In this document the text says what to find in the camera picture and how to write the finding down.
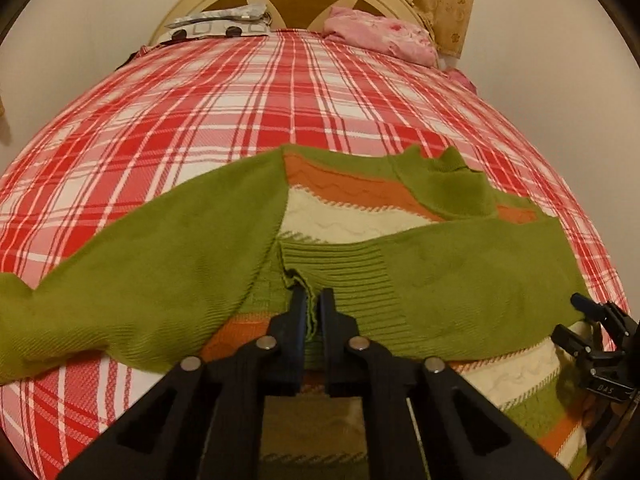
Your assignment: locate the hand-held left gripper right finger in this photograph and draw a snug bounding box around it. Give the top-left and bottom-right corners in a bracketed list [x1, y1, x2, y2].
[319, 287, 573, 480]

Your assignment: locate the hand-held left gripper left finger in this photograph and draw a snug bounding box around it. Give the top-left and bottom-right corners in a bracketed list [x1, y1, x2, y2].
[57, 285, 309, 480]

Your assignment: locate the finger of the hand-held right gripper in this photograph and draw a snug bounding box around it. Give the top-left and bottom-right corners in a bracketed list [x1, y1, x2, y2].
[571, 293, 635, 343]
[551, 324, 603, 362]

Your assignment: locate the green striped knit sweater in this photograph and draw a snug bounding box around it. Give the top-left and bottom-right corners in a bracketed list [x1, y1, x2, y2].
[0, 144, 603, 480]

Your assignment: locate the red plaid bed sheet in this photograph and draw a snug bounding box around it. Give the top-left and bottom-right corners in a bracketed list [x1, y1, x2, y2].
[0, 27, 632, 480]

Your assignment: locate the small pink cloth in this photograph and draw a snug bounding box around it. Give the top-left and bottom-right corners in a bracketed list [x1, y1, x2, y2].
[447, 69, 478, 93]

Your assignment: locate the pink pillow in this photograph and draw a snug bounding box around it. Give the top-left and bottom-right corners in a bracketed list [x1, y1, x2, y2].
[322, 6, 438, 67]

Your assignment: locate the grey patterned pillow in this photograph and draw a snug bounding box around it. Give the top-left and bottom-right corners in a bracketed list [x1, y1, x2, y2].
[165, 2, 274, 41]

